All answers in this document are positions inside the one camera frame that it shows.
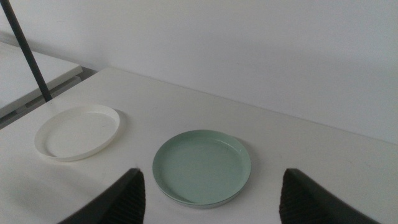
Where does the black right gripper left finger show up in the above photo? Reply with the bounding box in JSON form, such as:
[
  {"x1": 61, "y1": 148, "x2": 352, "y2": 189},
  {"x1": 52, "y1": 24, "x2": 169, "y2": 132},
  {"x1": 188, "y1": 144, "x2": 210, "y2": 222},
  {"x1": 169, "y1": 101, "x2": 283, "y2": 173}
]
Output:
[{"x1": 58, "y1": 168, "x2": 147, "y2": 224}]

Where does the black slanted pole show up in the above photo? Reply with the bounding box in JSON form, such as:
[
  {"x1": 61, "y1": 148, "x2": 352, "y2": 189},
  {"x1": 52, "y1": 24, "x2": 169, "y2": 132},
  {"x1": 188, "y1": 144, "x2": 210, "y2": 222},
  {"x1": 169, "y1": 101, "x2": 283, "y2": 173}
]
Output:
[{"x1": 0, "y1": 0, "x2": 53, "y2": 103}]

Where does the white side table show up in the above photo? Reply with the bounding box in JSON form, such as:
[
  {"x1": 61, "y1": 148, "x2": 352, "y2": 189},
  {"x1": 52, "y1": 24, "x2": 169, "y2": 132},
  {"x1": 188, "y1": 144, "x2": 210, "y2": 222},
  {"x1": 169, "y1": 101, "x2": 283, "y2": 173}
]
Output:
[{"x1": 0, "y1": 41, "x2": 83, "y2": 129}]

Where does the grey shallow bowl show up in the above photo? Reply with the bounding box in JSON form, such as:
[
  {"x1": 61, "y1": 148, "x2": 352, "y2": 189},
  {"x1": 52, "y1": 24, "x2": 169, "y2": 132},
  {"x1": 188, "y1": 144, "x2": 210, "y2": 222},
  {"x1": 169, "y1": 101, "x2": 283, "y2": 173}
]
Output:
[{"x1": 158, "y1": 189, "x2": 245, "y2": 210}]

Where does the green shallow bowl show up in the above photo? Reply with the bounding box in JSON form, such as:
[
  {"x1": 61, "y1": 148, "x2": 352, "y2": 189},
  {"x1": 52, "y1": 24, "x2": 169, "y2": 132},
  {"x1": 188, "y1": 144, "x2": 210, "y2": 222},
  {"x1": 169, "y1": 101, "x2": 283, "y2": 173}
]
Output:
[{"x1": 152, "y1": 129, "x2": 252, "y2": 207}]

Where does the white shallow bowl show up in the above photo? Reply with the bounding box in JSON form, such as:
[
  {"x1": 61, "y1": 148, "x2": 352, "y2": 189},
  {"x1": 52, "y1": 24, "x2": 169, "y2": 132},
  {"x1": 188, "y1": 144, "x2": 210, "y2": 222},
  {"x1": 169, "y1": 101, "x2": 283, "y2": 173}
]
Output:
[{"x1": 34, "y1": 104, "x2": 121, "y2": 162}]

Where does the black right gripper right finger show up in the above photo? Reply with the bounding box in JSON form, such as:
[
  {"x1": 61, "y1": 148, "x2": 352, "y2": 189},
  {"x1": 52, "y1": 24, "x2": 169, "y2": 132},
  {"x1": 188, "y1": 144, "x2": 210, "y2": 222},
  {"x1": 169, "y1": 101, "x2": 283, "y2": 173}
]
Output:
[{"x1": 279, "y1": 168, "x2": 382, "y2": 224}]

